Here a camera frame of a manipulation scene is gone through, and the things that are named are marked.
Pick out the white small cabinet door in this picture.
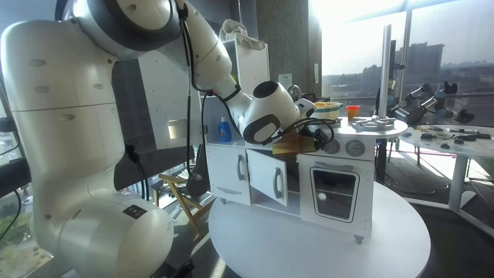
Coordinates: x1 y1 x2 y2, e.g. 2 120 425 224
247 150 287 205

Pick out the white background table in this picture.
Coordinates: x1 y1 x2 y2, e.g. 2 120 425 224
400 125 494 211

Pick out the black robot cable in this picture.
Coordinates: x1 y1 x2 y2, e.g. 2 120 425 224
175 1 244 136

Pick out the striped toy pot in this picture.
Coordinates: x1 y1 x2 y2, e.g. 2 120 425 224
314 102 341 120

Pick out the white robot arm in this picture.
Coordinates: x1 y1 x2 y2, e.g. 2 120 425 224
2 0 303 278

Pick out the orange small cup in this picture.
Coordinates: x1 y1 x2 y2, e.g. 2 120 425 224
346 105 360 122

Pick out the wooden folding chair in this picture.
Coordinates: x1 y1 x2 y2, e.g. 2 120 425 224
161 174 213 236

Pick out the grey knob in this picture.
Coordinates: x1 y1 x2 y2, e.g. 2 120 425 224
324 140 341 154
346 140 366 156

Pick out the round white table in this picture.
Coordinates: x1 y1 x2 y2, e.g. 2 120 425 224
209 184 431 278

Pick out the blue detergent bottle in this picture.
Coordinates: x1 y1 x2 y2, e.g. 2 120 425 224
218 117 232 142

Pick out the white oven door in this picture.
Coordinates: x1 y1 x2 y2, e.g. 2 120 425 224
298 154 374 242

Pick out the white toy kitchen set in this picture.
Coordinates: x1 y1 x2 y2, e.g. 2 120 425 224
111 37 409 244

